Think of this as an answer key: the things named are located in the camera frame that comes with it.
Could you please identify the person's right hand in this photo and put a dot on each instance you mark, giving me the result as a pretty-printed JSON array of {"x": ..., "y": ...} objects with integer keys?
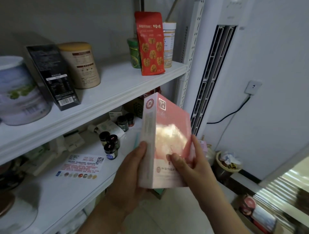
[{"x": 200, "y": 176}]

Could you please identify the person's left hand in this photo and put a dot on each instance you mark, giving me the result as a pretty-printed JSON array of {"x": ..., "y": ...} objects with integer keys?
[{"x": 125, "y": 185}]

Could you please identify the pink cherry blossom box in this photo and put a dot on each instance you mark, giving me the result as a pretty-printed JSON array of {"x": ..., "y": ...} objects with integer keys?
[{"x": 164, "y": 144}]

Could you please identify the red canister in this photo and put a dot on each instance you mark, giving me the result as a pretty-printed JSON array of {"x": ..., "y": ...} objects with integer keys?
[{"x": 248, "y": 202}]

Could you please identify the brown cardboard box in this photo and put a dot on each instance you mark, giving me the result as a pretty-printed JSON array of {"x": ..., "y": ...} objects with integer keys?
[{"x": 241, "y": 219}]

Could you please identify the white metal shelving unit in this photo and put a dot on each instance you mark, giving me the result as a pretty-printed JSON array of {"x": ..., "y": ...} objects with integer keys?
[{"x": 111, "y": 87}]

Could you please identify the beige ribbed canister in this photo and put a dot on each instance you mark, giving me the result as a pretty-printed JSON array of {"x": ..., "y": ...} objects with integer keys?
[{"x": 81, "y": 65}]

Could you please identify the black box yellow print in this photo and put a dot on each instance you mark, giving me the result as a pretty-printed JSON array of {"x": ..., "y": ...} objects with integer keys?
[{"x": 53, "y": 77}]

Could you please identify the red patterned bag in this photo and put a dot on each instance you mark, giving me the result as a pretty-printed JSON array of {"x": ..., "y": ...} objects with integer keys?
[{"x": 149, "y": 46}]

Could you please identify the large white green milk tin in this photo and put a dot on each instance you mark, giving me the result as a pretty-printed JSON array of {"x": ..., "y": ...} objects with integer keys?
[{"x": 17, "y": 94}]

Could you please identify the waste basket with rubbish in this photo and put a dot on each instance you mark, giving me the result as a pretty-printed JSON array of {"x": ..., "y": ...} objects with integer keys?
[{"x": 228, "y": 161}]

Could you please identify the small dark bottle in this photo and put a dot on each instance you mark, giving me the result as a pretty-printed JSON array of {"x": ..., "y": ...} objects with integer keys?
[
  {"x": 110, "y": 151},
  {"x": 104, "y": 136},
  {"x": 114, "y": 141}
]

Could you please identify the white colourful sticker sheet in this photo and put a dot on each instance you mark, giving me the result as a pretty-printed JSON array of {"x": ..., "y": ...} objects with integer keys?
[{"x": 79, "y": 166}]

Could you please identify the dark brown pill jar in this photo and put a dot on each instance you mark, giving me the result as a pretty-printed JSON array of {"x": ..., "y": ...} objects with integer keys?
[
  {"x": 130, "y": 119},
  {"x": 123, "y": 123}
]

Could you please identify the green canister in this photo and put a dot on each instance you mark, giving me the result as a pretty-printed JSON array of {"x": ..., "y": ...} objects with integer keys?
[{"x": 134, "y": 54}]

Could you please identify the white striped canister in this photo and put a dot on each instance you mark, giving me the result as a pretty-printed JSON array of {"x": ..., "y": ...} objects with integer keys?
[{"x": 168, "y": 44}]

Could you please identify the white standing air conditioner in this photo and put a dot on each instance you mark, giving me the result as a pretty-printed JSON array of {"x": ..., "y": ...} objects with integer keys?
[{"x": 203, "y": 29}]

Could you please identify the white wall socket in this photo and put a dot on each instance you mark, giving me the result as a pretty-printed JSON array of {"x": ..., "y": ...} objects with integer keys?
[{"x": 253, "y": 87}]

